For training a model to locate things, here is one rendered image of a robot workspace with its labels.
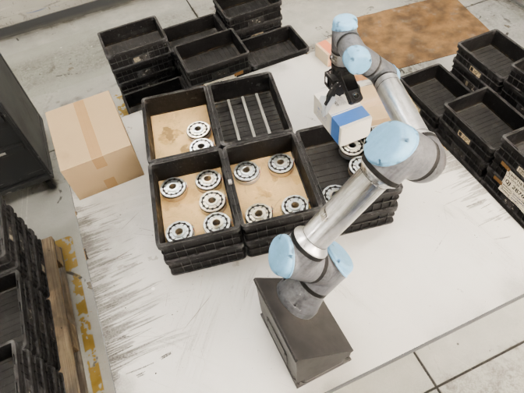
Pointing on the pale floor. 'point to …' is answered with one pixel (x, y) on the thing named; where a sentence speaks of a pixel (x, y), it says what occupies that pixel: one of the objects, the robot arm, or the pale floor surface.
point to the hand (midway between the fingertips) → (341, 111)
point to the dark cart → (20, 138)
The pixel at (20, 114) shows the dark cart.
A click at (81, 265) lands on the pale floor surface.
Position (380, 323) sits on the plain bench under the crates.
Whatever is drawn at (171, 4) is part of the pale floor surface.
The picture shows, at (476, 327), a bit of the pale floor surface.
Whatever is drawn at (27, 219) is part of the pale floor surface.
